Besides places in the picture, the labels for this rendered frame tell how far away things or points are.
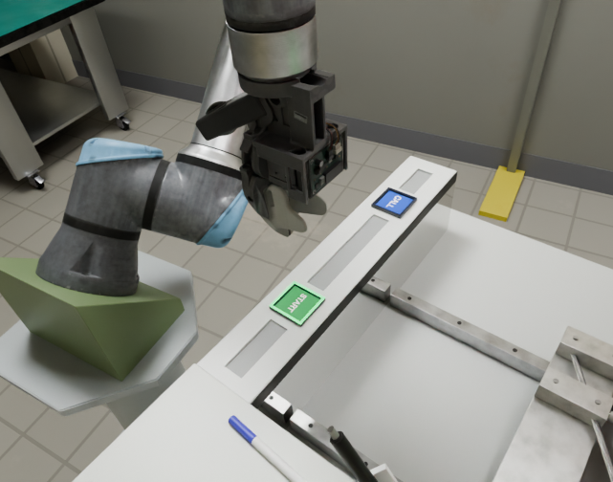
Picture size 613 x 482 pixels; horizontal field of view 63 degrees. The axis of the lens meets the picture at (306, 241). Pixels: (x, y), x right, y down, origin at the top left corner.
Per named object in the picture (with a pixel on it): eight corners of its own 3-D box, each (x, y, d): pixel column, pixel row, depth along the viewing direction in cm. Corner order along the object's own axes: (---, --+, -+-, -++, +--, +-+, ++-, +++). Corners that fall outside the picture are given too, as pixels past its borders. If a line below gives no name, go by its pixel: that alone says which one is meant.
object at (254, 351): (448, 228, 98) (457, 169, 88) (264, 454, 68) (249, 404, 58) (405, 211, 102) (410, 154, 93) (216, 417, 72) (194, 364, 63)
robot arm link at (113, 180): (75, 208, 83) (96, 130, 82) (155, 230, 86) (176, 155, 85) (52, 213, 72) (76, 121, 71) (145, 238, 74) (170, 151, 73)
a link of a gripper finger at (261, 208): (259, 226, 54) (247, 158, 47) (249, 221, 54) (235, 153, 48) (287, 203, 56) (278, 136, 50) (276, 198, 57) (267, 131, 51)
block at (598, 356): (623, 364, 67) (631, 352, 65) (617, 383, 65) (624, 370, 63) (562, 337, 71) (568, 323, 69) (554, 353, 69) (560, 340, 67)
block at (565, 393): (606, 409, 63) (615, 397, 61) (599, 430, 61) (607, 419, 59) (542, 377, 67) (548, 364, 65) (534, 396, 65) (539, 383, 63)
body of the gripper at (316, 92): (305, 212, 48) (294, 98, 40) (240, 183, 52) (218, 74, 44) (349, 172, 52) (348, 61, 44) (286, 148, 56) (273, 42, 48)
